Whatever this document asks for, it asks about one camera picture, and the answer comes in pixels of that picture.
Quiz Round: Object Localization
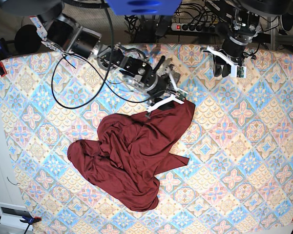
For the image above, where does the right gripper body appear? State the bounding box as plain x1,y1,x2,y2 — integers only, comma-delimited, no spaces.
122,56,168,97

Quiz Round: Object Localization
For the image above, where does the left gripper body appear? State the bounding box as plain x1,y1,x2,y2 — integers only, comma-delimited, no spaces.
209,50,244,73

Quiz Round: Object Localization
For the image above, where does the dark red t-shirt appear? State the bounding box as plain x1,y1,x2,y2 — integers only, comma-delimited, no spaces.
67,101,195,212

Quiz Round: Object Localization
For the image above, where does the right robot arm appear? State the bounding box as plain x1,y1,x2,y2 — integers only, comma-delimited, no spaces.
0,0,187,114

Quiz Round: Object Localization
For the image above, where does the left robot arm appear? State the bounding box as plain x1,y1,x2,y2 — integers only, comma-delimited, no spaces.
205,0,293,78

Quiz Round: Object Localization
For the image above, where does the white power strip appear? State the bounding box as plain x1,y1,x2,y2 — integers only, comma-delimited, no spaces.
170,23,215,33

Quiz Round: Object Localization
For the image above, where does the black round object top right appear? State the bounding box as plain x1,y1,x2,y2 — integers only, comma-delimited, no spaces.
280,13,293,31

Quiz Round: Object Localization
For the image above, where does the patterned tablecloth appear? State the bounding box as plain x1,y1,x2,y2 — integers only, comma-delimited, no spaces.
0,44,293,234

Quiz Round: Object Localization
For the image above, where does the black round stool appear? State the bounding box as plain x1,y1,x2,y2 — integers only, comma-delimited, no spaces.
14,24,42,55

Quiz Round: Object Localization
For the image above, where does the blue orange clamp lower left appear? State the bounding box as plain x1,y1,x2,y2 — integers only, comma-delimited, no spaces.
0,215,42,234

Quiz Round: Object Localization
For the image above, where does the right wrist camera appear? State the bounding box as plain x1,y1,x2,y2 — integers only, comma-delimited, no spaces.
176,89,188,102

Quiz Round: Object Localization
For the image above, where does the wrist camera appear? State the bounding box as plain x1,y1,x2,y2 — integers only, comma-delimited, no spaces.
236,66,247,78
176,89,188,102

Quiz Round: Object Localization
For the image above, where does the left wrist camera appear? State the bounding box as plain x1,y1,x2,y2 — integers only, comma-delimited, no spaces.
236,66,247,78

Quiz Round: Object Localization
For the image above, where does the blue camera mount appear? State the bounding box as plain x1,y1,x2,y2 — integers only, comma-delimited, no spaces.
106,0,182,16

